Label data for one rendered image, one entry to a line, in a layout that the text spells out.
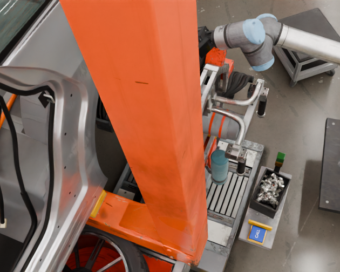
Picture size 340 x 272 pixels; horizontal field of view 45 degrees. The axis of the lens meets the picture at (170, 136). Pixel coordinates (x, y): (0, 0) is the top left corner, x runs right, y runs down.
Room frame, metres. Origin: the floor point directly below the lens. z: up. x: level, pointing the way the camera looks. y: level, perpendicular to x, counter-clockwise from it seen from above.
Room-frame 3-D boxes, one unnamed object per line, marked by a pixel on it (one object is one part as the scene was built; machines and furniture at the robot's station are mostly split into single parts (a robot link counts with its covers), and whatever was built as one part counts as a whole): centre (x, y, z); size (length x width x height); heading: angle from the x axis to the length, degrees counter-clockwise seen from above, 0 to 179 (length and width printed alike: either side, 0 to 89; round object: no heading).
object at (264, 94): (1.07, -0.45, 0.93); 0.09 x 0.05 x 0.05; 58
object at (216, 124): (0.99, -0.24, 0.85); 0.21 x 0.14 x 0.14; 58
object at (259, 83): (1.05, -0.34, 1.03); 0.19 x 0.18 x 0.11; 58
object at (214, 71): (1.03, -0.18, 0.85); 0.54 x 0.07 x 0.54; 148
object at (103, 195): (0.80, 0.45, 0.71); 0.14 x 0.14 x 0.05; 58
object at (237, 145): (0.88, -0.24, 1.03); 0.19 x 0.18 x 0.11; 58
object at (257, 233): (0.53, -0.34, 0.47); 0.07 x 0.07 x 0.02; 58
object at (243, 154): (0.78, -0.27, 0.93); 0.09 x 0.05 x 0.05; 58
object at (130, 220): (0.71, 0.31, 0.69); 0.52 x 0.17 x 0.35; 58
